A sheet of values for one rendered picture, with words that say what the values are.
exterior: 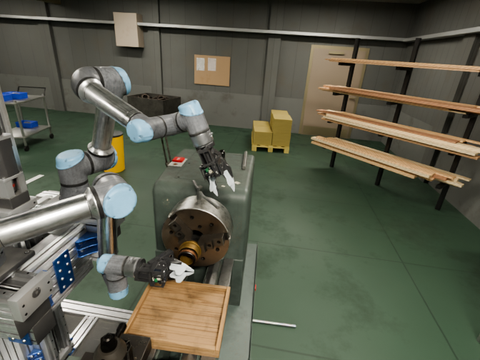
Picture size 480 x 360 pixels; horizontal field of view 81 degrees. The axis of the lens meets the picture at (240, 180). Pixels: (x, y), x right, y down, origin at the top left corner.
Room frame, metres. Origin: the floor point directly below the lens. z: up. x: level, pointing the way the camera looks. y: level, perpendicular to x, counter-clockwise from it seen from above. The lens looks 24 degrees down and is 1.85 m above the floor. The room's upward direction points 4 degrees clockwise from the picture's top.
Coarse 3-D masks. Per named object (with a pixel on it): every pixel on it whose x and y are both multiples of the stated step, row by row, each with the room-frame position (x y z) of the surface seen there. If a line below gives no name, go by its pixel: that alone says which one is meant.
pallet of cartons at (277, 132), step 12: (276, 120) 5.78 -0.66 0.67; (288, 120) 5.77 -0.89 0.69; (252, 132) 6.64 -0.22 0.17; (264, 132) 5.76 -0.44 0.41; (276, 132) 5.78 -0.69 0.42; (288, 132) 5.77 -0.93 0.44; (252, 144) 5.75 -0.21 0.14; (264, 144) 5.77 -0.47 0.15; (276, 144) 5.77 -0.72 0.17; (288, 144) 5.77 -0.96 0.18
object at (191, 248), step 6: (180, 246) 0.97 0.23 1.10; (186, 246) 0.94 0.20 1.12; (192, 246) 0.95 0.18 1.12; (198, 246) 0.96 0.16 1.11; (180, 252) 0.92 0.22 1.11; (186, 252) 0.91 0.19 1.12; (192, 252) 0.92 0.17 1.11; (198, 252) 0.94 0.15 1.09; (180, 258) 0.91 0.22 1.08; (186, 258) 0.95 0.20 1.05; (192, 258) 0.91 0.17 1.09; (186, 264) 0.91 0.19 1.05; (192, 264) 0.91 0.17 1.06
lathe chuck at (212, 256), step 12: (180, 204) 1.12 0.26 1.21; (192, 204) 1.09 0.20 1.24; (204, 204) 1.10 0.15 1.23; (168, 216) 1.06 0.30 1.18; (180, 216) 1.06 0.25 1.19; (192, 216) 1.06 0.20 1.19; (204, 216) 1.05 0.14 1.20; (216, 216) 1.05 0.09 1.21; (228, 216) 1.13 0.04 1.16; (168, 228) 1.06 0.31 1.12; (192, 228) 1.05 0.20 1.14; (204, 228) 1.05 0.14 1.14; (216, 228) 1.05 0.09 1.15; (228, 228) 1.06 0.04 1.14; (168, 240) 1.06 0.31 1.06; (228, 240) 1.04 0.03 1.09; (216, 252) 1.05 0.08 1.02; (204, 264) 1.05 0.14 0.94
